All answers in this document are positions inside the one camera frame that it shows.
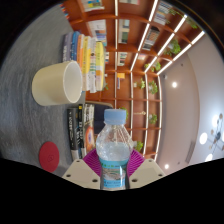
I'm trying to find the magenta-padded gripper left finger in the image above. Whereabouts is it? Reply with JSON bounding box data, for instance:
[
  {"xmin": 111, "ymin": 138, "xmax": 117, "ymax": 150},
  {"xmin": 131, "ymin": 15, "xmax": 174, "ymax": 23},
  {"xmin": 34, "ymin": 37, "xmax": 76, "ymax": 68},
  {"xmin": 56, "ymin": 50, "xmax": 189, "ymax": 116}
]
[{"xmin": 61, "ymin": 148, "xmax": 102, "ymax": 191}]

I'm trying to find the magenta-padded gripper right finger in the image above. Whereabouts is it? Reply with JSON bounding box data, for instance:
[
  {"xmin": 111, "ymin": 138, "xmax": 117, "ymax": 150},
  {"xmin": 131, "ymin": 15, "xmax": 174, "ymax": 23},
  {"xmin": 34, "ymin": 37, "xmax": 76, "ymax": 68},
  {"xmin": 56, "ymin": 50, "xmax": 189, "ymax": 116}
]
[{"xmin": 127, "ymin": 148, "xmax": 167, "ymax": 191}]

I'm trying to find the clear blue-capped water bottle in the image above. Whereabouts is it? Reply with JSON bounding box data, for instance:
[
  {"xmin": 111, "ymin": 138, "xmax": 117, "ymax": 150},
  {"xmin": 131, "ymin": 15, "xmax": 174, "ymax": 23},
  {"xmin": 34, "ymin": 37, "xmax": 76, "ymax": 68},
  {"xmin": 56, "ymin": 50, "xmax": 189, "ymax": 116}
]
[{"xmin": 95, "ymin": 108, "xmax": 134, "ymax": 191}]

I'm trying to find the flat round red coaster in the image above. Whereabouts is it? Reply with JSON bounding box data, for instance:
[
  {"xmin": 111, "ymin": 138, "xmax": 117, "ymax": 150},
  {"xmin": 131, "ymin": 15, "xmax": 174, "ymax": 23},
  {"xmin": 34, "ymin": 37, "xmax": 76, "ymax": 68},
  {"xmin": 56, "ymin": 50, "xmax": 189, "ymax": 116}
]
[{"xmin": 38, "ymin": 140, "xmax": 61, "ymax": 173}]

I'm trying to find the dark book stack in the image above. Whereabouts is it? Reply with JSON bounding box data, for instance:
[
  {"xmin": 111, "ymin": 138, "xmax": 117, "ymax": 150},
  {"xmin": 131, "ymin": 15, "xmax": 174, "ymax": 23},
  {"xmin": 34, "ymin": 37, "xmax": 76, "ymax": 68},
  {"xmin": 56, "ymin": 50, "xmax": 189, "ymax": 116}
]
[{"xmin": 66, "ymin": 103, "xmax": 98, "ymax": 161}]

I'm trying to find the black office chair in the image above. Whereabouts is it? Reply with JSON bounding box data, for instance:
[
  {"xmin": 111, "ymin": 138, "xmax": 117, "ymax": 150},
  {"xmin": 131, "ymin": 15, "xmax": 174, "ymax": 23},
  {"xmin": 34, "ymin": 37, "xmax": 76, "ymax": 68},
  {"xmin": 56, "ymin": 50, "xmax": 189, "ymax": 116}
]
[{"xmin": 93, "ymin": 105, "xmax": 112, "ymax": 134}]

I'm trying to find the round-bulb ceiling lamp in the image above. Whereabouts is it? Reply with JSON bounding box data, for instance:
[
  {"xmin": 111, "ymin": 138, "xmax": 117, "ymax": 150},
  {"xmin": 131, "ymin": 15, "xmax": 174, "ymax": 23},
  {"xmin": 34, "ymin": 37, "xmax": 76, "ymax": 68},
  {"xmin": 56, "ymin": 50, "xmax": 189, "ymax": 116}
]
[{"xmin": 199, "ymin": 113, "xmax": 224, "ymax": 163}]

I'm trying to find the cream plastic cup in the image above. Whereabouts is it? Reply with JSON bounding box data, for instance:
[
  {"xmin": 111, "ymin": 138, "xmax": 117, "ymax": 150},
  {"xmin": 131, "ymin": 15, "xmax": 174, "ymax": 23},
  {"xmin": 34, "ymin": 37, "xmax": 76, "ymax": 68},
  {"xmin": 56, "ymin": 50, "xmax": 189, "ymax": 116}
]
[{"xmin": 31, "ymin": 60, "xmax": 84, "ymax": 107}]

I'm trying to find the wooden shelf unit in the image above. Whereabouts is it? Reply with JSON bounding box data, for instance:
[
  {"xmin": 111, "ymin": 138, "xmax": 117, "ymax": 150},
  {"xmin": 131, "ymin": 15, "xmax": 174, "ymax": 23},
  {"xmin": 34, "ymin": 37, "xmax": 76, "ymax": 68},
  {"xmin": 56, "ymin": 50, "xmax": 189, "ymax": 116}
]
[{"xmin": 59, "ymin": 0, "xmax": 206, "ymax": 161}]

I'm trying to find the colourful book stack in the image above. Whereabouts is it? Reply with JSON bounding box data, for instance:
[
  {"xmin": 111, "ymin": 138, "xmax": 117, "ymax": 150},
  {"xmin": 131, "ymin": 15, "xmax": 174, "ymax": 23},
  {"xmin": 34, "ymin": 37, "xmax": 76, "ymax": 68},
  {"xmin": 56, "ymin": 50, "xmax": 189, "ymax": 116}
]
[{"xmin": 61, "ymin": 30, "xmax": 107, "ymax": 94}]

